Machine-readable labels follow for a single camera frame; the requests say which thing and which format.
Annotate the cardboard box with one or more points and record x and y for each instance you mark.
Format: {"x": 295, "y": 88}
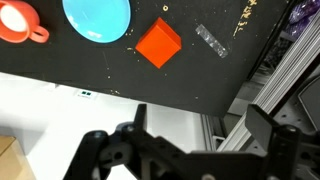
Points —
{"x": 13, "y": 160}

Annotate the blue plate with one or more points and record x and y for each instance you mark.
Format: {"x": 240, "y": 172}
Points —
{"x": 96, "y": 18}

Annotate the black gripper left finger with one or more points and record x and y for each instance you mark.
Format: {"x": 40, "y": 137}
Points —
{"x": 140, "y": 156}

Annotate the small red mug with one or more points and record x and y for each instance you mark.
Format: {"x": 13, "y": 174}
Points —
{"x": 28, "y": 15}

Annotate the purple crinkled bag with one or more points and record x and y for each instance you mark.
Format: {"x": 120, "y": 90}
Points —
{"x": 305, "y": 11}

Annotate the clear tape strip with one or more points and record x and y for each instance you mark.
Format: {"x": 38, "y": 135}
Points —
{"x": 211, "y": 40}

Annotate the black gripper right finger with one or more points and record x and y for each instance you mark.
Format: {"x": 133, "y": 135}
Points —
{"x": 286, "y": 153}

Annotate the red cube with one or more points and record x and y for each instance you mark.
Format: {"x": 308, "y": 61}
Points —
{"x": 158, "y": 43}

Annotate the white label green squares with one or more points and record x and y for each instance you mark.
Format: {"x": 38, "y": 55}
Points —
{"x": 86, "y": 94}

